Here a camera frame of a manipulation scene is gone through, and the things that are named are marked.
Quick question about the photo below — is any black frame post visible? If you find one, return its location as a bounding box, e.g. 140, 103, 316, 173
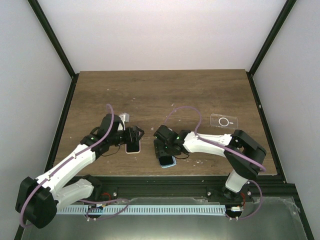
26, 0, 77, 79
246, 0, 298, 78

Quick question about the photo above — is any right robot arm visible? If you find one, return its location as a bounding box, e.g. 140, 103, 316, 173
153, 125, 267, 202

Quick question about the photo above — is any right black frame post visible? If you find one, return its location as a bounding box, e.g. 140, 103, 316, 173
246, 0, 298, 78

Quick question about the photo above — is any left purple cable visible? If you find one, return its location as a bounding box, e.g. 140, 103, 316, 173
19, 103, 116, 228

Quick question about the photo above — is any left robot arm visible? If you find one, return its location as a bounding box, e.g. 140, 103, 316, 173
15, 113, 144, 229

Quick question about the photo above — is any light blue slotted cable duct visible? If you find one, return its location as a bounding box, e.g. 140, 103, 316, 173
57, 205, 226, 216

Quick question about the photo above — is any clear magsafe phone case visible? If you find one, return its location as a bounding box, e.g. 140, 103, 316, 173
209, 113, 239, 130

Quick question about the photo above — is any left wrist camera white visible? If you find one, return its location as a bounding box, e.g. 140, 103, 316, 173
119, 112, 130, 123

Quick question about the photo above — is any white phone case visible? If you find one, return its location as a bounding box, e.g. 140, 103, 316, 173
124, 140, 142, 155

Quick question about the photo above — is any pink phone black screen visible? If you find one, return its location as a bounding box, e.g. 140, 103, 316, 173
125, 141, 140, 153

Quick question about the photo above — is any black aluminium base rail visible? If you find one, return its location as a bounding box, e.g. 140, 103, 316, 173
94, 175, 298, 199

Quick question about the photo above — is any left black frame post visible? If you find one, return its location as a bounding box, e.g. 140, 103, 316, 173
26, 0, 77, 79

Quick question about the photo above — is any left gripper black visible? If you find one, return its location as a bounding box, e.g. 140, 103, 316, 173
109, 126, 145, 146

